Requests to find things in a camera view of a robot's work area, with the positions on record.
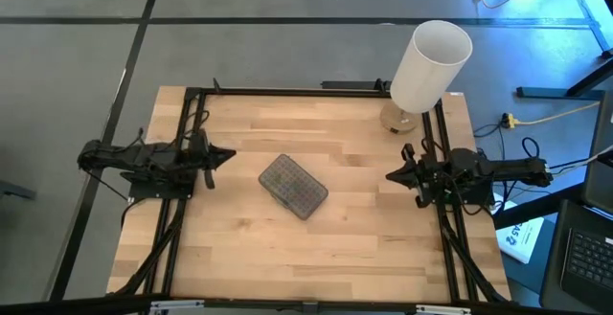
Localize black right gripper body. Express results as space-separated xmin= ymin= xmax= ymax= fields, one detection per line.
xmin=400 ymin=143 xmax=440 ymax=210

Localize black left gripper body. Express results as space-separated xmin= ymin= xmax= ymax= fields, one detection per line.
xmin=186 ymin=128 xmax=216 ymax=191

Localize translucent plastic pencil box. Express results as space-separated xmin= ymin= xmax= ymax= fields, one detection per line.
xmin=257 ymin=153 xmax=330 ymax=222

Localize white paper with logo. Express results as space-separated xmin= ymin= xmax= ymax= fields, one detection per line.
xmin=495 ymin=194 xmax=546 ymax=264

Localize grey monitor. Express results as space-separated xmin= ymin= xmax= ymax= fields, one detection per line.
xmin=583 ymin=89 xmax=613 ymax=215

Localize black laptop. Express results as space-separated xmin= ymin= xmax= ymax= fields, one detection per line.
xmin=540 ymin=199 xmax=613 ymax=314

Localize grey chair base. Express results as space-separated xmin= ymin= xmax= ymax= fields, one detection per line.
xmin=0 ymin=179 xmax=37 ymax=200

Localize black aluminium table frame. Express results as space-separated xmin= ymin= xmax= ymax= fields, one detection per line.
xmin=107 ymin=78 xmax=511 ymax=315

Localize silver bracket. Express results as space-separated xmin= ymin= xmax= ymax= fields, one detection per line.
xmin=415 ymin=304 xmax=473 ymax=315
xmin=148 ymin=299 xmax=206 ymax=312

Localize yellow extension cable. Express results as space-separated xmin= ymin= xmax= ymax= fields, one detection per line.
xmin=500 ymin=100 xmax=602 ymax=129

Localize grey cable bundle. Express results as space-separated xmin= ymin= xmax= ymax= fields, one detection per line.
xmin=545 ymin=145 xmax=613 ymax=177

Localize black desk leg frame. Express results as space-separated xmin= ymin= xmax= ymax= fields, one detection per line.
xmin=515 ymin=0 xmax=613 ymax=100

